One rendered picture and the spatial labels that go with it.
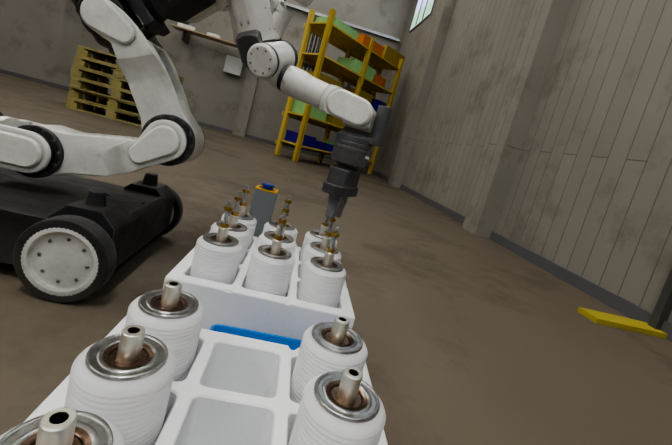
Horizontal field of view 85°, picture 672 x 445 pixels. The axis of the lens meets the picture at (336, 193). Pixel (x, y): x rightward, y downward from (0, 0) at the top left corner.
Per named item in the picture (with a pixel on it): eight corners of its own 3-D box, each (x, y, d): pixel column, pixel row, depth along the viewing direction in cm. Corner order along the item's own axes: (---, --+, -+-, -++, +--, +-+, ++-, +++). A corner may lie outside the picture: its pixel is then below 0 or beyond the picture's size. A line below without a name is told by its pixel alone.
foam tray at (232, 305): (146, 359, 74) (164, 276, 72) (201, 281, 113) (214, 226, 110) (333, 394, 79) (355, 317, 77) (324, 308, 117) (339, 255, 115)
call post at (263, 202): (232, 280, 120) (254, 188, 115) (236, 272, 127) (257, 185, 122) (254, 285, 121) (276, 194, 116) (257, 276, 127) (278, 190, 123)
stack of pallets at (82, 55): (61, 106, 486) (72, 42, 474) (95, 110, 566) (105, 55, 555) (153, 130, 502) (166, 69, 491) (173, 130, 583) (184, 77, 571)
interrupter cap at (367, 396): (313, 418, 37) (315, 412, 37) (312, 370, 45) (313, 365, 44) (385, 431, 38) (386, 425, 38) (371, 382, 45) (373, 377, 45)
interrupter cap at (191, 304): (126, 313, 46) (127, 308, 46) (151, 288, 53) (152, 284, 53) (188, 326, 47) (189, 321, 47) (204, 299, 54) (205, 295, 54)
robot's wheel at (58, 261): (4, 294, 82) (17, 209, 80) (21, 285, 87) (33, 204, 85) (99, 312, 85) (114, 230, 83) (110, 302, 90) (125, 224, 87)
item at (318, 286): (312, 324, 91) (331, 256, 89) (334, 347, 84) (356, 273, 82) (278, 328, 85) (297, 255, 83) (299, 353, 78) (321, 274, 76)
